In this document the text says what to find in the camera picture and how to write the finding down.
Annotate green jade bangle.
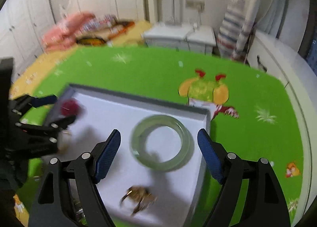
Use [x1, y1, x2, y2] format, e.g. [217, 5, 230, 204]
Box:
[130, 115, 194, 172]

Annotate white nightstand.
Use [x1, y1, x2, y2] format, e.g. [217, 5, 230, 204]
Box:
[142, 23, 217, 55]

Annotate patterned curtain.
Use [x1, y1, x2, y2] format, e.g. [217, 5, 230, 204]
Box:
[216, 0, 273, 61]

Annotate white wardrobe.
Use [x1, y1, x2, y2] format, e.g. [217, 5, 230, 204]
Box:
[1, 0, 55, 81]

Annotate gold interlocked rings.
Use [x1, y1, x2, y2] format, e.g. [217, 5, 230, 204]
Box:
[120, 185, 157, 216]

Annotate folded pink blanket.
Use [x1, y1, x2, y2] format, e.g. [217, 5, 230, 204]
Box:
[41, 12, 96, 53]

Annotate black orange striped cloth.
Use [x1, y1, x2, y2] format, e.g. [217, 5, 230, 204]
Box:
[75, 21, 135, 46]

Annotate red rose brooch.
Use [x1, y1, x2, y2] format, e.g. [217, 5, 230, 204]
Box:
[60, 99, 81, 116]

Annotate wall power socket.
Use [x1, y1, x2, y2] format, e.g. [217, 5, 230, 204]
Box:
[185, 0, 205, 12]

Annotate grey jewelry tray box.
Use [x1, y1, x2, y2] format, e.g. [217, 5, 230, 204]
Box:
[44, 84, 211, 226]

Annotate white window sill cabinet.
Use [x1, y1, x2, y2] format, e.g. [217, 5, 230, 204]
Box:
[247, 30, 316, 223]

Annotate patterned pillow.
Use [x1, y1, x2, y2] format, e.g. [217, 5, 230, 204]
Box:
[80, 14, 117, 32]

